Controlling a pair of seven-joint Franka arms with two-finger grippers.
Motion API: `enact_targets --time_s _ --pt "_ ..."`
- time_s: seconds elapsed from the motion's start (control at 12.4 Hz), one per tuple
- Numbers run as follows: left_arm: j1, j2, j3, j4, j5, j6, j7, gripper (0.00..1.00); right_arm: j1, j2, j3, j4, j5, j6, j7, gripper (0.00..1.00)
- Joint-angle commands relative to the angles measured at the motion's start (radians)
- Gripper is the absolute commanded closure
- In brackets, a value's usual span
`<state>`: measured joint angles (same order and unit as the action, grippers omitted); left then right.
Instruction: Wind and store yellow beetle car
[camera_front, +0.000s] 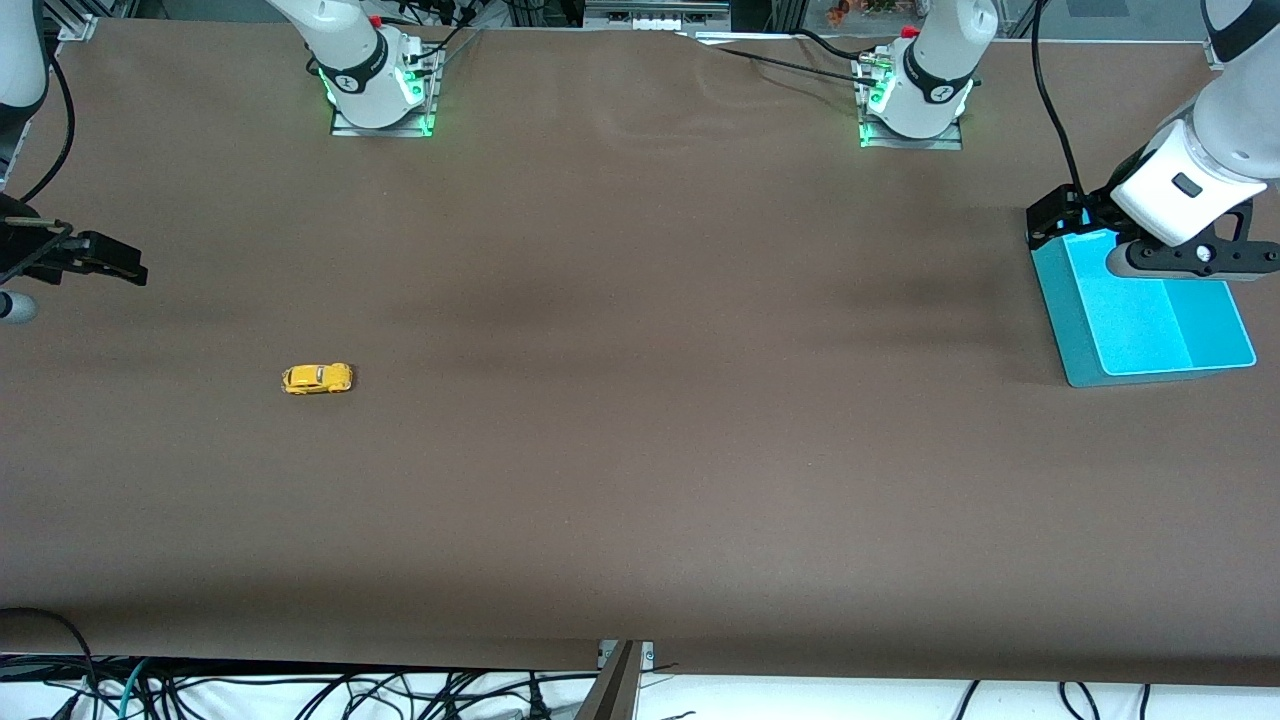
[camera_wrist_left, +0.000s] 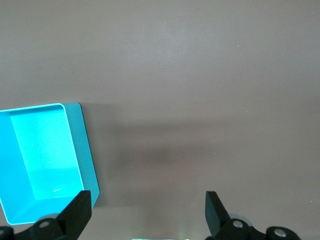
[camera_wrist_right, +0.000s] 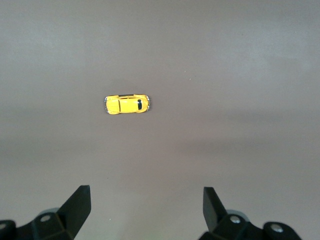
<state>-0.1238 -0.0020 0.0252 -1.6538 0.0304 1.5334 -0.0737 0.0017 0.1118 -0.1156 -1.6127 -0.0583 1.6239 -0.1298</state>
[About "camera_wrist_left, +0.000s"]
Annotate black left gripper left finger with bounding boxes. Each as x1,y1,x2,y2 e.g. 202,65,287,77
0,190,92,240

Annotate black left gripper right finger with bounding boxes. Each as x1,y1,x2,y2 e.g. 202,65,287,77
205,191,301,240

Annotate teal plastic bin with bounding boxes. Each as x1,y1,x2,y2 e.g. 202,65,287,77
0,102,101,225

